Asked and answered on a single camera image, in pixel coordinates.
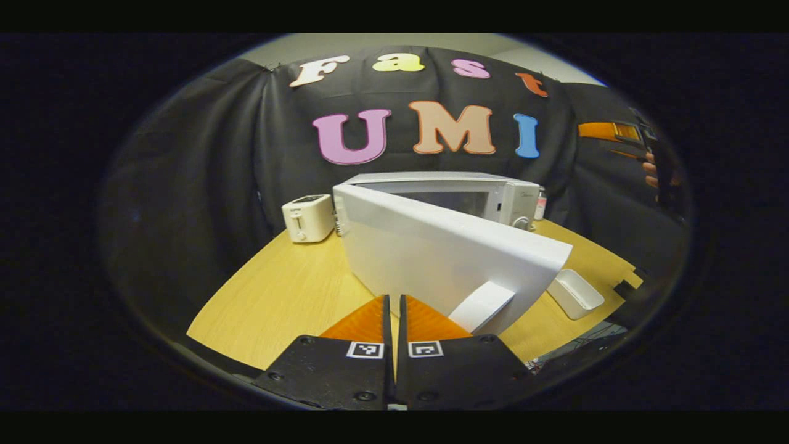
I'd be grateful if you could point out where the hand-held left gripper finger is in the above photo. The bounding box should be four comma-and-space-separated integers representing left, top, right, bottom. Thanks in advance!
396, 295, 531, 411
253, 295, 395, 411

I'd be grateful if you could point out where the white microwave oven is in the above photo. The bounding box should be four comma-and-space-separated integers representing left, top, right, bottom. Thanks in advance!
333, 171, 574, 337

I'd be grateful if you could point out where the white rectangular plastic box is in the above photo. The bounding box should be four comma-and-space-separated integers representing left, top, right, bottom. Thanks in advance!
547, 269, 605, 320

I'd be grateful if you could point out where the white toaster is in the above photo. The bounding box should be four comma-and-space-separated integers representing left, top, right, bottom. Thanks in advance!
282, 194, 335, 244

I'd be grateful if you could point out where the black backdrop cloth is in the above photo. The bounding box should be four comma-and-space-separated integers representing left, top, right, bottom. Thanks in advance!
102, 44, 691, 334

